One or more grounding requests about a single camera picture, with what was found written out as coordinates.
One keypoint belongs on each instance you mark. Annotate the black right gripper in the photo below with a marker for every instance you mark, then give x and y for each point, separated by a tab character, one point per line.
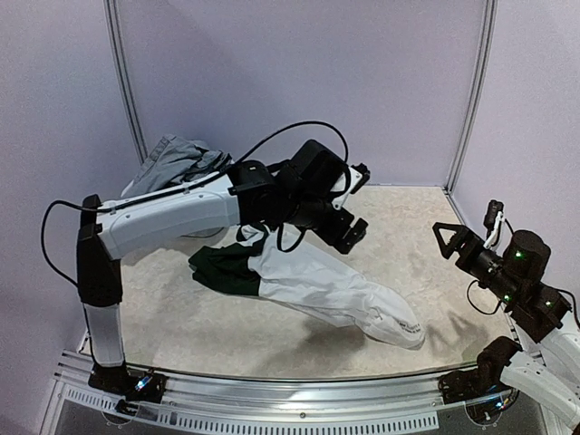
465	246

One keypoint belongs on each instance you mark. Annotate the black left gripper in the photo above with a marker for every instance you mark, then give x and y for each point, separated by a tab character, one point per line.
354	233

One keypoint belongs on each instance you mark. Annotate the white and green raglan shirt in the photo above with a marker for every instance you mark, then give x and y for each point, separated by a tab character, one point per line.
309	281

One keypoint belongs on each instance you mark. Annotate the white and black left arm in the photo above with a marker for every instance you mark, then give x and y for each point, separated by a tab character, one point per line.
244	193

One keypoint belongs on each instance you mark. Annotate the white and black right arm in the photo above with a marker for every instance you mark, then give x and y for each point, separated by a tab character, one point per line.
539	310

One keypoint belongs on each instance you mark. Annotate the grey garment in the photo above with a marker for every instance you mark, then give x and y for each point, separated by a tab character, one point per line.
174	161

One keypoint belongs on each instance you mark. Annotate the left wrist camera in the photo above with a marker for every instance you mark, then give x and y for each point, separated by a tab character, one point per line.
348	185

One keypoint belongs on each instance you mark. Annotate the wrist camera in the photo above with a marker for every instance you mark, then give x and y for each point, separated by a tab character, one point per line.
493	222
348	185

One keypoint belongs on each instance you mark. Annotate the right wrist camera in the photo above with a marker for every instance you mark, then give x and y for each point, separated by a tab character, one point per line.
493	222

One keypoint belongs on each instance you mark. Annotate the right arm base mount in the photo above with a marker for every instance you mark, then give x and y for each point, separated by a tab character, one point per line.
484	399

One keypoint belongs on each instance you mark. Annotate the aluminium front rail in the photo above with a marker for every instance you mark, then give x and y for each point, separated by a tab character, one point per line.
198	404

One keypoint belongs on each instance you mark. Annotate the right aluminium corner post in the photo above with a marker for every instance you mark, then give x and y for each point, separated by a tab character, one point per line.
475	92

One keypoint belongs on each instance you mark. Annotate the aluminium corner post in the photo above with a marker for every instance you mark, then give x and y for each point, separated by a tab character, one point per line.
113	20
475	92

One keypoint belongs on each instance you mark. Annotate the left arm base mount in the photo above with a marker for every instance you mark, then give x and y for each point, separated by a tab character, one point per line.
134	387

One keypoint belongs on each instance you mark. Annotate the left aluminium corner post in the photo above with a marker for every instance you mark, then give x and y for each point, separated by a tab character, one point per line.
113	20

